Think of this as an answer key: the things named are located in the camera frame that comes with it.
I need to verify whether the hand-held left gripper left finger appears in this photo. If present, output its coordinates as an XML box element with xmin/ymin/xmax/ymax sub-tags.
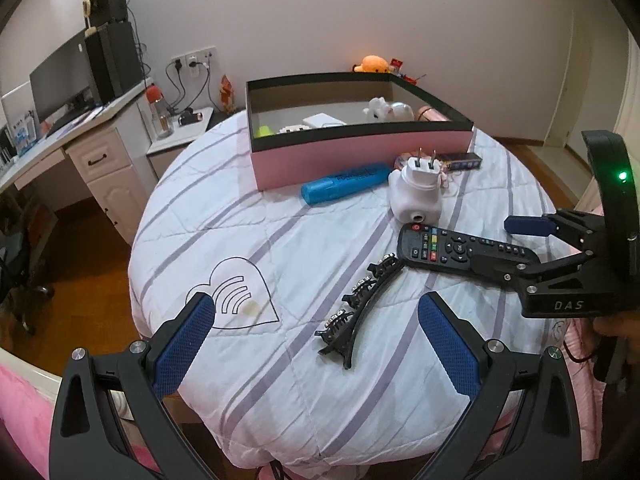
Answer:
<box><xmin>49</xmin><ymin>292</ymin><xmax>217</xmax><ymax>480</ymax></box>

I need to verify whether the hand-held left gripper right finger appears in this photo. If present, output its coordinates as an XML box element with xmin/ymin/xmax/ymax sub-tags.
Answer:
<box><xmin>417</xmin><ymin>291</ymin><xmax>583</xmax><ymax>480</ymax></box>

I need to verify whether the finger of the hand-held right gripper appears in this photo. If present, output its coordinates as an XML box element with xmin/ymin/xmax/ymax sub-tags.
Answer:
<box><xmin>472</xmin><ymin>252</ymin><xmax>607</xmax><ymax>292</ymax></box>
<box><xmin>504</xmin><ymin>208</ymin><xmax>608</xmax><ymax>256</ymax></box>

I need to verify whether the black remote control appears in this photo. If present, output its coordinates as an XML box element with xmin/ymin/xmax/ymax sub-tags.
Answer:
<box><xmin>397</xmin><ymin>222</ymin><xmax>542</xmax><ymax>275</ymax></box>

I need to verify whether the small dark blue box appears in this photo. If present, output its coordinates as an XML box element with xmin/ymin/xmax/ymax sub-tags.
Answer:
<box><xmin>442</xmin><ymin>152</ymin><xmax>484</xmax><ymax>173</ymax></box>

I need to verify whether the black rhinestone hair clip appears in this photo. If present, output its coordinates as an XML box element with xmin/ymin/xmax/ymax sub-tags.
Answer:
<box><xmin>314</xmin><ymin>255</ymin><xmax>405</xmax><ymax>371</ymax></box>

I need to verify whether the blue highlighter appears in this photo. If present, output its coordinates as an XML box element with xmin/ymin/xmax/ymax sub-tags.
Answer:
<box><xmin>300</xmin><ymin>161</ymin><xmax>392</xmax><ymax>206</ymax></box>

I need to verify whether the pink box with black rim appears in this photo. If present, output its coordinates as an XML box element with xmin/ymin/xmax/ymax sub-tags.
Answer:
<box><xmin>245</xmin><ymin>72</ymin><xmax>475</xmax><ymax>192</ymax></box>

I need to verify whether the person's right hand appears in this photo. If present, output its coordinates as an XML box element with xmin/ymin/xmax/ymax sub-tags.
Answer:
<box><xmin>592</xmin><ymin>316</ymin><xmax>640</xmax><ymax>353</ymax></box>

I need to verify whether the white travel plug adapter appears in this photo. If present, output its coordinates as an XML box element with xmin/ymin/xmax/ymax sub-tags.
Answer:
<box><xmin>389</xmin><ymin>147</ymin><xmax>446</xmax><ymax>224</ymax></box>

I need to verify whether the white door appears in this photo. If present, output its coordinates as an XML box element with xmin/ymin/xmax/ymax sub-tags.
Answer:
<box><xmin>545</xmin><ymin>10</ymin><xmax>640</xmax><ymax>161</ymax></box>

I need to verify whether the pink fluffy blanket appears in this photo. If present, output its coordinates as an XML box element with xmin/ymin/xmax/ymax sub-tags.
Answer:
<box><xmin>0</xmin><ymin>350</ymin><xmax>161</xmax><ymax>480</ymax></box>

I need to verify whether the white desk with drawers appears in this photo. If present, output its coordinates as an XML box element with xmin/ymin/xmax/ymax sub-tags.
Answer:
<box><xmin>0</xmin><ymin>77</ymin><xmax>161</xmax><ymax>246</ymax></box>

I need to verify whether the white toy figure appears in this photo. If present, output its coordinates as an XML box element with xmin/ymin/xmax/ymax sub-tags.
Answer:
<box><xmin>362</xmin><ymin>97</ymin><xmax>393</xmax><ymax>123</ymax></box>

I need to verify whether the white nightstand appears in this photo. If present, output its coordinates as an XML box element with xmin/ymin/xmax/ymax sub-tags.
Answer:
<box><xmin>146</xmin><ymin>106</ymin><xmax>215</xmax><ymax>181</ymax></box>

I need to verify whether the orange plush octopus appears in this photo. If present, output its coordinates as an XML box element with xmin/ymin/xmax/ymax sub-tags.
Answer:
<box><xmin>351</xmin><ymin>55</ymin><xmax>391</xmax><ymax>75</ymax></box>

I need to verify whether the white flat charger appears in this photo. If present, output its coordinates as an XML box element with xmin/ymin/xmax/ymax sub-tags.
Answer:
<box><xmin>302</xmin><ymin>114</ymin><xmax>347</xmax><ymax>130</ymax></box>

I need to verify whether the water bottle with orange cap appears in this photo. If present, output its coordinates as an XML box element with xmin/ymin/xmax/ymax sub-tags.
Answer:
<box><xmin>145</xmin><ymin>85</ymin><xmax>175</xmax><ymax>139</ymax></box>

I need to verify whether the black keyboard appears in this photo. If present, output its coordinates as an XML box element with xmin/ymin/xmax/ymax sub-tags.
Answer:
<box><xmin>47</xmin><ymin>105</ymin><xmax>98</xmax><ymax>136</ymax></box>

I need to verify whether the red gold ornament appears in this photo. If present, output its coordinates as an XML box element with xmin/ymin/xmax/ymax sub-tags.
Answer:
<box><xmin>219</xmin><ymin>74</ymin><xmax>238</xmax><ymax>115</ymax></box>

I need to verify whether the blue white pack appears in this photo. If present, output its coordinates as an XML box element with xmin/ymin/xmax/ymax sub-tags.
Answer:
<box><xmin>10</xmin><ymin>115</ymin><xmax>41</xmax><ymax>153</ymax></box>

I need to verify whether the black computer tower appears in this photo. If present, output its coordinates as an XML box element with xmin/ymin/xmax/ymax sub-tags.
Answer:
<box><xmin>84</xmin><ymin>20</ymin><xmax>143</xmax><ymax>106</ymax></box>

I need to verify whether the black computer monitor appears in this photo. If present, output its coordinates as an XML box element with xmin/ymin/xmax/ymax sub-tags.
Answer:
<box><xmin>29</xmin><ymin>30</ymin><xmax>96</xmax><ymax>123</ymax></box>

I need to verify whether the black speaker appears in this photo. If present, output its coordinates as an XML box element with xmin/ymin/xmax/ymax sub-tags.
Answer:
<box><xmin>87</xmin><ymin>0</ymin><xmax>127</xmax><ymax>28</ymax></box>

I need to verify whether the black power cable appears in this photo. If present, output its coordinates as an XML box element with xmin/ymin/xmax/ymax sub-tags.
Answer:
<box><xmin>165</xmin><ymin>62</ymin><xmax>183</xmax><ymax>111</ymax></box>
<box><xmin>187</xmin><ymin>62</ymin><xmax>211</xmax><ymax>111</ymax></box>

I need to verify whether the white wall socket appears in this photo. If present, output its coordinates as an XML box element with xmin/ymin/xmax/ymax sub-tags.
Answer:
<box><xmin>171</xmin><ymin>46</ymin><xmax>218</xmax><ymax>69</ymax></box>

